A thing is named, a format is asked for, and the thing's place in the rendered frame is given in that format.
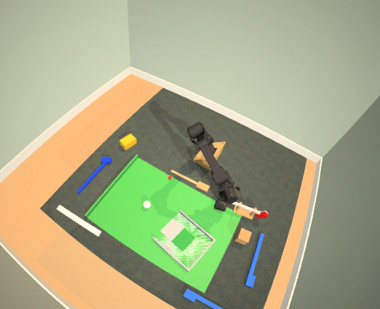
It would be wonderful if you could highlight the green putting mat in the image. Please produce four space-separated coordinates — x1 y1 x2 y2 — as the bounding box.
88 158 242 293

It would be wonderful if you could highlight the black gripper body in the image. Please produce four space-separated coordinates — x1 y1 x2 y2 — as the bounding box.
214 181 234 211

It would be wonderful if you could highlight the white flat bar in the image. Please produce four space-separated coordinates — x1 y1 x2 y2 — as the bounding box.
57 205 101 237

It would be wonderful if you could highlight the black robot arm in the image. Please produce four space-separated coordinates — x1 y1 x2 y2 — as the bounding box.
187 122 241 204

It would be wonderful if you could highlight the white golf ball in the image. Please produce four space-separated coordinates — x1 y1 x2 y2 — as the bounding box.
143 200 151 209

